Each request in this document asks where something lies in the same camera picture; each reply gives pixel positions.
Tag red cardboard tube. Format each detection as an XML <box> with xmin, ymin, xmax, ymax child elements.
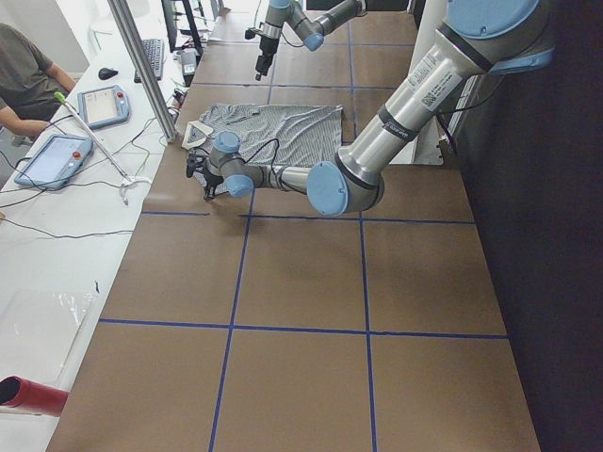
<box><xmin>1</xmin><ymin>376</ymin><xmax>70</xmax><ymax>417</ymax></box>

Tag far teach pendant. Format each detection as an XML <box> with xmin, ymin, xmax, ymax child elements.
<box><xmin>77</xmin><ymin>85</ymin><xmax>131</xmax><ymax>130</ymax></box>

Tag teach pendant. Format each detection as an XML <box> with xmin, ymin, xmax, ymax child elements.
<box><xmin>77</xmin><ymin>85</ymin><xmax>131</xmax><ymax>130</ymax></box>
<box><xmin>13</xmin><ymin>134</ymin><xmax>93</xmax><ymax>188</ymax></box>

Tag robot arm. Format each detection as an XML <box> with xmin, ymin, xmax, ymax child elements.
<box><xmin>187</xmin><ymin>1</ymin><xmax>554</xmax><ymax>216</ymax></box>
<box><xmin>245</xmin><ymin>0</ymin><xmax>367</xmax><ymax>81</ymax></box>

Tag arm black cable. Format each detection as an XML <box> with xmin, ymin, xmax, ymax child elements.
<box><xmin>244</xmin><ymin>137</ymin><xmax>288</xmax><ymax>189</ymax></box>

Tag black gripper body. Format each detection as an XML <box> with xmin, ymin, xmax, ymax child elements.
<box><xmin>255</xmin><ymin>37</ymin><xmax>278</xmax><ymax>81</ymax></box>
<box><xmin>204</xmin><ymin>172</ymin><xmax>224</xmax><ymax>200</ymax></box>

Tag blue white striped polo shirt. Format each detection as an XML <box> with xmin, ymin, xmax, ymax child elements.
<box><xmin>191</xmin><ymin>104</ymin><xmax>343</xmax><ymax>196</ymax></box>

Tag seated person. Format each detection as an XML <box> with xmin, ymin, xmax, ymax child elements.
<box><xmin>1</xmin><ymin>24</ymin><xmax>76</xmax><ymax>138</ymax></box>

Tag aluminium frame post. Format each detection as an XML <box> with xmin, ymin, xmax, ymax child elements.
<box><xmin>107</xmin><ymin>0</ymin><xmax>177</xmax><ymax>143</ymax></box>

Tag black computer mouse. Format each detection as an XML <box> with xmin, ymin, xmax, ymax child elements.
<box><xmin>98</xmin><ymin>67</ymin><xmax>119</xmax><ymax>80</ymax></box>

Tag black keyboard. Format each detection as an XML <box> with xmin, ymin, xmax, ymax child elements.
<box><xmin>141</xmin><ymin>38</ymin><xmax>165</xmax><ymax>81</ymax></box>

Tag clear plastic sheet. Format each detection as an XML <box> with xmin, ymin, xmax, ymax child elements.
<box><xmin>1</xmin><ymin>290</ymin><xmax>97</xmax><ymax>385</ymax></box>

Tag black cable on desk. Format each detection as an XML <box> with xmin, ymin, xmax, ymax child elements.
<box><xmin>0</xmin><ymin>115</ymin><xmax>166</xmax><ymax>239</ymax></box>

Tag silver reacher grabber tool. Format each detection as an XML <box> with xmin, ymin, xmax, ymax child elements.
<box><xmin>54</xmin><ymin>91</ymin><xmax>152</xmax><ymax>205</ymax></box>

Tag near teach pendant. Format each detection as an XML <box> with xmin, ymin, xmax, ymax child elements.
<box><xmin>13</xmin><ymin>134</ymin><xmax>93</xmax><ymax>188</ymax></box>

